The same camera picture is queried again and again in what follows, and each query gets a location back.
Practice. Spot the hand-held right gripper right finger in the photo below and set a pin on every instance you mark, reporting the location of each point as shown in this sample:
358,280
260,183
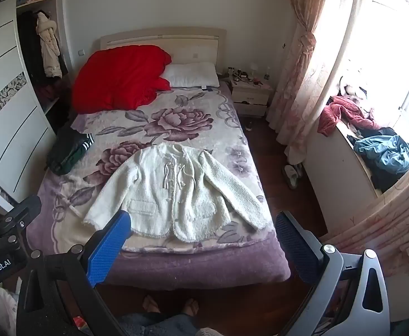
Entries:
297,246

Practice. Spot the beige nightstand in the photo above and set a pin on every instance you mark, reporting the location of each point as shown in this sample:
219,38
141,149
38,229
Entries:
250,96

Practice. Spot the person's feet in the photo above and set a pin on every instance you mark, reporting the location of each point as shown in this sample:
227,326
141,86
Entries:
151,304

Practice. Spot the small bottle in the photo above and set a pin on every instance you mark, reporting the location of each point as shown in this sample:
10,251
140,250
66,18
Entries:
267,73

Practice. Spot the pink fleece garment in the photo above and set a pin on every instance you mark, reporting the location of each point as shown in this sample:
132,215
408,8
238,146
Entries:
344,112

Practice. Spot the red duvet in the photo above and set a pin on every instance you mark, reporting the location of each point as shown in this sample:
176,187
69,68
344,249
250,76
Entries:
120,77

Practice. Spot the dark red clothes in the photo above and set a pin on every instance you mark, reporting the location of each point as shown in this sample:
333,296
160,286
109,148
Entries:
52,89

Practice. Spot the dark shoes pair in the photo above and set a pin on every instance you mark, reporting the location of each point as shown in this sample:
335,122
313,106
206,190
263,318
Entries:
250,125

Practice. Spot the grey slippers pair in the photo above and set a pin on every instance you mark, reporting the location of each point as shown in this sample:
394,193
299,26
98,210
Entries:
293,175

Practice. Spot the white wall switch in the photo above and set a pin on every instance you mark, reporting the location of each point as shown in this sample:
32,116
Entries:
81,52

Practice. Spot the blue jacket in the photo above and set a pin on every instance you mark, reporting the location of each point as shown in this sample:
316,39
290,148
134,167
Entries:
386,152

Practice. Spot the white fuzzy jacket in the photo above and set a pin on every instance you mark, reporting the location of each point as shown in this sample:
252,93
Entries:
176,189

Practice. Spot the dark green striped pants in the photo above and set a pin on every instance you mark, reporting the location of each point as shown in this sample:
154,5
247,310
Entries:
68,152

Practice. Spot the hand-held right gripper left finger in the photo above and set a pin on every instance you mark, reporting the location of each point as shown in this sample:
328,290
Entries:
108,248

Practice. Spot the bed with floral blanket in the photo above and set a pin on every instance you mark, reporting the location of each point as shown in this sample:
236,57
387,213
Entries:
204,119

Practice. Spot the pink patterned curtain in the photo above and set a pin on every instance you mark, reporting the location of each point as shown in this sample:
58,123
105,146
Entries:
306,59
386,224

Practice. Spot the dark hanging clothes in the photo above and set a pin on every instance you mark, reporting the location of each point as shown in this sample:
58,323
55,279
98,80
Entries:
29,49

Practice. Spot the white wardrobe sliding door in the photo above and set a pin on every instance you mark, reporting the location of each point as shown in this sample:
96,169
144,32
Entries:
12,112

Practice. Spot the white pillow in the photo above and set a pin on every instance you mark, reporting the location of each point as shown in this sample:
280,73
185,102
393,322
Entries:
192,74

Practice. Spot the beige hanging jacket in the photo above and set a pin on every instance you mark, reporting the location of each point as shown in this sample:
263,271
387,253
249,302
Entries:
49,49

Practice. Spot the white bay window ledge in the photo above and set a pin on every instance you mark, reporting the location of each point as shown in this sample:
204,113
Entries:
334,178

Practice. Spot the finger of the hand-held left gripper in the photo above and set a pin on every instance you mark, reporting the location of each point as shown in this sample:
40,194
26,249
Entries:
21,217

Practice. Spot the person's legs in jeans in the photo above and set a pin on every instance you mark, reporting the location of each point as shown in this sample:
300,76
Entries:
162,325

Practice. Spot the open wardrobe compartment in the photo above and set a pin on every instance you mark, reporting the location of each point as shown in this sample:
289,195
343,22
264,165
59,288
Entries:
56,42

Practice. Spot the person's right foot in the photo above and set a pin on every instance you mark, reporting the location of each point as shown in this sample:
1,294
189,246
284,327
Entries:
191,306

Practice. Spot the beige bed headboard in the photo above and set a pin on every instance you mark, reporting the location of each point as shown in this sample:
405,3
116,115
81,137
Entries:
194,47

